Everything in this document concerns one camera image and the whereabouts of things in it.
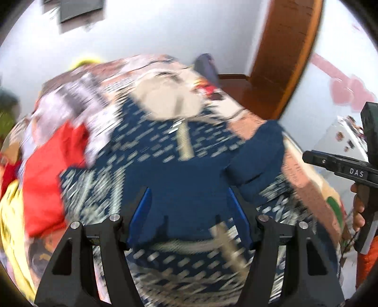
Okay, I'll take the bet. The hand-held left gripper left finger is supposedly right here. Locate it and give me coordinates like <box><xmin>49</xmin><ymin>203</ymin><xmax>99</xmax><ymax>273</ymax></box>
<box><xmin>35</xmin><ymin>187</ymin><xmax>154</xmax><ymax>307</ymax></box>

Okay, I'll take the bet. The black wall-mounted device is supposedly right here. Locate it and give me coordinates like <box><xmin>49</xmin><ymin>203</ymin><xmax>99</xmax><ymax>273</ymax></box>
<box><xmin>41</xmin><ymin>0</ymin><xmax>106</xmax><ymax>24</ymax></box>

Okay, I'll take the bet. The purple bag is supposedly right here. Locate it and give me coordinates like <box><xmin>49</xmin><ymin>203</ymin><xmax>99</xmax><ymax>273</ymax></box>
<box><xmin>193</xmin><ymin>53</ymin><xmax>221</xmax><ymax>87</ymax></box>

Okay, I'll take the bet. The printed bed blanket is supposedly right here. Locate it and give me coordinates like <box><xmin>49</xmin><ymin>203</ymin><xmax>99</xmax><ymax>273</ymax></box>
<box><xmin>0</xmin><ymin>55</ymin><xmax>347</xmax><ymax>307</ymax></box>

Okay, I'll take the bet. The yellow cloth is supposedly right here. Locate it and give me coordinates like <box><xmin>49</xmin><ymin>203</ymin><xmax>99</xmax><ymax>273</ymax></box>
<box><xmin>0</xmin><ymin>179</ymin><xmax>40</xmax><ymax>305</ymax></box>

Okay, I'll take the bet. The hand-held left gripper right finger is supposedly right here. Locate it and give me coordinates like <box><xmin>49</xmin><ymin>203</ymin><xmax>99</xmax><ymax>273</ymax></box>
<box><xmin>227</xmin><ymin>186</ymin><xmax>346</xmax><ymax>307</ymax></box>

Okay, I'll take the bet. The pink heart wall decoration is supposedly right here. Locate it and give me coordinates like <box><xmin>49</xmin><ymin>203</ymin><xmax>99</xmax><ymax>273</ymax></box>
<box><xmin>311</xmin><ymin>52</ymin><xmax>378</xmax><ymax>110</ymax></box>

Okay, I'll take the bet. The wooden door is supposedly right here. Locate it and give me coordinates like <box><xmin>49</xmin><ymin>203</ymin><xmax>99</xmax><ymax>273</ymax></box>
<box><xmin>249</xmin><ymin>0</ymin><xmax>324</xmax><ymax>122</ymax></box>

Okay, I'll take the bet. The red cloth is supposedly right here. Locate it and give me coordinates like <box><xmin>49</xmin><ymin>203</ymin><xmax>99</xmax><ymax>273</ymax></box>
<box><xmin>0</xmin><ymin>122</ymin><xmax>93</xmax><ymax>238</ymax></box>

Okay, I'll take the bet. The person's right hand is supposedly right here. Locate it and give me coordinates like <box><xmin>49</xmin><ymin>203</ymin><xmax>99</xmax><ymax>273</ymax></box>
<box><xmin>351</xmin><ymin>183</ymin><xmax>367</xmax><ymax>234</ymax></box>

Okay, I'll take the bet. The yellow soft object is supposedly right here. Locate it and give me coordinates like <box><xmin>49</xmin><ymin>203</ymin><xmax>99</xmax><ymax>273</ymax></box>
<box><xmin>69</xmin><ymin>57</ymin><xmax>103</xmax><ymax>72</ymax></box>

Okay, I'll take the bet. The white refrigerator with stickers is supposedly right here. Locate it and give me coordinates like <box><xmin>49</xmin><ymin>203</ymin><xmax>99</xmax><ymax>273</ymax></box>
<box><xmin>309</xmin><ymin>115</ymin><xmax>369</xmax><ymax>190</ymax></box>

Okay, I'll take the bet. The navy patterned garment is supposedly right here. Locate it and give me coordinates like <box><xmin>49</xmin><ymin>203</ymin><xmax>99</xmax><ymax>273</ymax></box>
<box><xmin>59</xmin><ymin>72</ymin><xmax>340</xmax><ymax>307</ymax></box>

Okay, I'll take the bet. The person's right forearm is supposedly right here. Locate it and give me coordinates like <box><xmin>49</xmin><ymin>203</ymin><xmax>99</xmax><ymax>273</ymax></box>
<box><xmin>356</xmin><ymin>235</ymin><xmax>378</xmax><ymax>291</ymax></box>

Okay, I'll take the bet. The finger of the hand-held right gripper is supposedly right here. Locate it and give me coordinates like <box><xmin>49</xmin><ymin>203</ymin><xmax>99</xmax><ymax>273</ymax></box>
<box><xmin>303</xmin><ymin>150</ymin><xmax>344</xmax><ymax>178</ymax></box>

